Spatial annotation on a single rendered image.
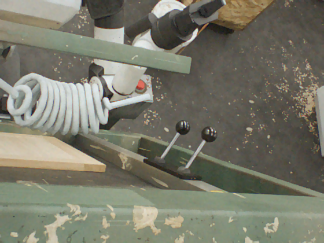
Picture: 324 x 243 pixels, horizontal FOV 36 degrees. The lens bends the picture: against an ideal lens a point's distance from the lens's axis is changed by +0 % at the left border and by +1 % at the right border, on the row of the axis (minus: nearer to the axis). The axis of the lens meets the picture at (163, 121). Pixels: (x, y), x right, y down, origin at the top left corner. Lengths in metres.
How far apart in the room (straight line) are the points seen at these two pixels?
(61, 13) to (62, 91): 0.86
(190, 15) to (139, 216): 0.78
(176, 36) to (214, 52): 2.30
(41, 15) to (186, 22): 0.43
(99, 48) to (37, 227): 0.20
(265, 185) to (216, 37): 2.52
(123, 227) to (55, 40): 0.20
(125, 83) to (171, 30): 0.27
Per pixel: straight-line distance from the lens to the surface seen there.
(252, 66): 3.71
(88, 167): 1.22
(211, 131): 1.10
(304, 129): 3.76
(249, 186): 1.25
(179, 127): 1.20
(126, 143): 1.78
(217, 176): 1.36
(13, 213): 0.44
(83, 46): 0.52
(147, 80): 1.90
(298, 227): 0.60
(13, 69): 2.61
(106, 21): 1.48
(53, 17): 1.43
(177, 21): 1.24
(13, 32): 0.50
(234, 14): 3.51
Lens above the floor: 2.38
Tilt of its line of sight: 52 degrees down
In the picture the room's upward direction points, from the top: 50 degrees clockwise
